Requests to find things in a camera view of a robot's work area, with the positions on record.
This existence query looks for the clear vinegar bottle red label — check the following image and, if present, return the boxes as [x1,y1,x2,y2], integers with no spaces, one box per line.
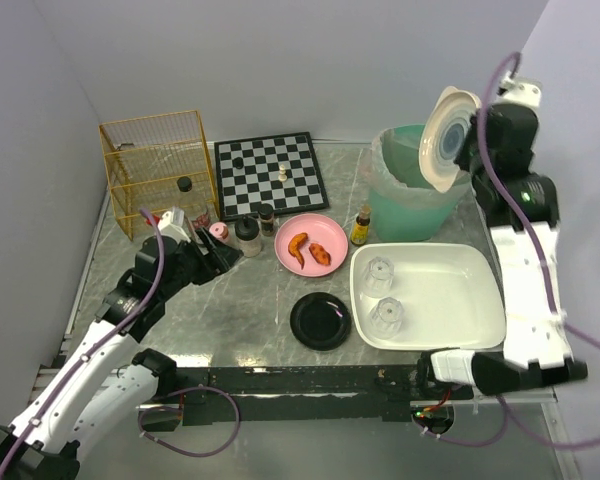
[177,176,211,229]

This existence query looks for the beige bowl with handles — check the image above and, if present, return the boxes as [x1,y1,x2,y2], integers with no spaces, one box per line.
[418,86,481,193]

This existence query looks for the pink plate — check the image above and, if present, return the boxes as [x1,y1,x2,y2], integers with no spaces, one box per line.
[274,213,349,278]

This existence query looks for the black plate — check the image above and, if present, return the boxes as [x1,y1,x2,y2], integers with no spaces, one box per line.
[290,292,352,351]

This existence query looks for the clear drinking glass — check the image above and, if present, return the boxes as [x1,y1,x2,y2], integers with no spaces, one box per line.
[362,256,395,298]

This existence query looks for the clear faceted glass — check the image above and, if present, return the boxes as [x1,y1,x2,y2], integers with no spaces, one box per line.
[369,297,406,339]

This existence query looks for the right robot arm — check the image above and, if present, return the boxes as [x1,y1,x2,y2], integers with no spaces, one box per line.
[418,103,588,396]

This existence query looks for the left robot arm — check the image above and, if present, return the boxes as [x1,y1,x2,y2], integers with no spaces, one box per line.
[0,230,242,479]

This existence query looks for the pink lid spice jar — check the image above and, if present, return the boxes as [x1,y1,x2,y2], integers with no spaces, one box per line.
[209,222,229,244]

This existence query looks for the black lid seasoning jar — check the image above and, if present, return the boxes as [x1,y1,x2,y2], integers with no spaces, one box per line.
[234,215,262,258]

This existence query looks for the small dark pepper shaker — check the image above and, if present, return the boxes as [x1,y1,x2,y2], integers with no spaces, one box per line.
[258,203,276,236]

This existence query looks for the orange chicken wing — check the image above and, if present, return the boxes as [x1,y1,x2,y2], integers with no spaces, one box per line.
[288,232,308,269]

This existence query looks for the red fried chicken piece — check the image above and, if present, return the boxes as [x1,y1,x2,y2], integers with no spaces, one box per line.
[309,243,331,266]

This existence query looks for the white chess pawn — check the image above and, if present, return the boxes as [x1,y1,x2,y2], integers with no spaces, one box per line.
[278,164,287,183]

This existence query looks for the black white chessboard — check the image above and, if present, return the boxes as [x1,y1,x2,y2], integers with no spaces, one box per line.
[214,132,329,222]

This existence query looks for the clear trash bag liner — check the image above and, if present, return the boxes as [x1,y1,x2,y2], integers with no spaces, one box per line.
[363,124,470,209]

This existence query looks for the green plastic trash bin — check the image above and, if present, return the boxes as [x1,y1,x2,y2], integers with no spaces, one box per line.
[367,123,474,242]

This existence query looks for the yellow label sauce bottle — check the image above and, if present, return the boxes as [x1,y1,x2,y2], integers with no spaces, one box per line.
[350,204,372,246]

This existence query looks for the white plastic tray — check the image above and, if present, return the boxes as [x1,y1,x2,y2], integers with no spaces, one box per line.
[350,243,506,351]

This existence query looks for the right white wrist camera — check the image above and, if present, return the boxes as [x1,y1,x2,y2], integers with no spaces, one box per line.
[497,74,542,110]

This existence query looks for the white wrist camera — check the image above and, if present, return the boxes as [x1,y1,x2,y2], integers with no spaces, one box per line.
[497,74,542,110]
[158,207,191,243]

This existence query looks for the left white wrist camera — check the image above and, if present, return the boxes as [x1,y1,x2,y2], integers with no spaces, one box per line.
[158,207,191,243]

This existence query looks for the yellow wire basket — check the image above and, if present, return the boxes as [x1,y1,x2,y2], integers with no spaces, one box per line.
[99,110,219,239]

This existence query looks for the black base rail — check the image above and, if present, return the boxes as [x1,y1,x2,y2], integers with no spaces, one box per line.
[151,364,474,426]

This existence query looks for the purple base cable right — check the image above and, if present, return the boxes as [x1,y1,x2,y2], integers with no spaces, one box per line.
[412,394,510,446]

